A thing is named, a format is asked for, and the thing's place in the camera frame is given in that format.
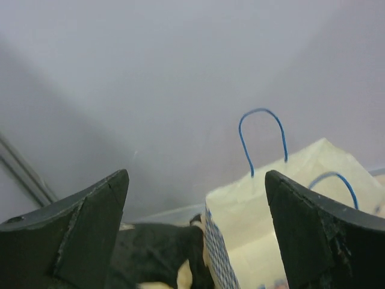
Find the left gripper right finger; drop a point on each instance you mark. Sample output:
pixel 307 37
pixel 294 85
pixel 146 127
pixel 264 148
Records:
pixel 324 243

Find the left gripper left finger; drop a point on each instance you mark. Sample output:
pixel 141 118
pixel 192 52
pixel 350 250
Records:
pixel 67 244

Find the checkered paper bag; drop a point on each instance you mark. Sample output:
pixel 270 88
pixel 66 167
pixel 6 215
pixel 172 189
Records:
pixel 239 234

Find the black floral pillow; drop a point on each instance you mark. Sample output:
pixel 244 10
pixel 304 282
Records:
pixel 160 255

